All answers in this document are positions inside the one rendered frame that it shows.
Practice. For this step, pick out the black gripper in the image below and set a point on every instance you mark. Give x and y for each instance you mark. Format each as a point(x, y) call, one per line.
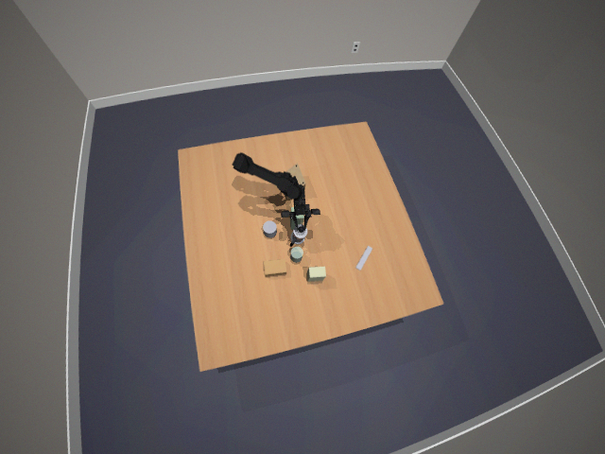
point(285, 214)

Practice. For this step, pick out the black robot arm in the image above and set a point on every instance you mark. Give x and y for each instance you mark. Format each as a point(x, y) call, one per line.
point(283, 180)

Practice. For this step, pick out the grey cylinder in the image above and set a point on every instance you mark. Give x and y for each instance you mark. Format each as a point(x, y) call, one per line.
point(270, 229)

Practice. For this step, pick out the glass coffee press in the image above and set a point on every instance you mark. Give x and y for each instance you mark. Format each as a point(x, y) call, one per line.
point(298, 237)

